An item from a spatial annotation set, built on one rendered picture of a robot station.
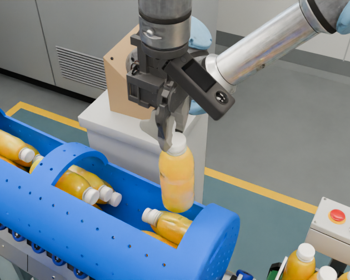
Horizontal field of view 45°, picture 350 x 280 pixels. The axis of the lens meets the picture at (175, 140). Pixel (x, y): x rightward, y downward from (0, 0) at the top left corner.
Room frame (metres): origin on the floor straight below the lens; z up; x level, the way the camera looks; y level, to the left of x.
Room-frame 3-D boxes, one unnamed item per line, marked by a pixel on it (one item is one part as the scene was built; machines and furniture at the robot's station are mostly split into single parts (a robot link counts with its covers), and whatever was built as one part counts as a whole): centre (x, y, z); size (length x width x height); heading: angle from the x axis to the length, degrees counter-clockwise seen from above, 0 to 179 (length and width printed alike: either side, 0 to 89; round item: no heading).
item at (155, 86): (0.56, 0.02, 1.59); 0.09 x 0.08 x 0.12; 60
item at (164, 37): (0.56, 0.02, 1.67); 0.08 x 0.08 x 0.05
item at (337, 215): (0.64, -0.41, 1.11); 0.04 x 0.04 x 0.01
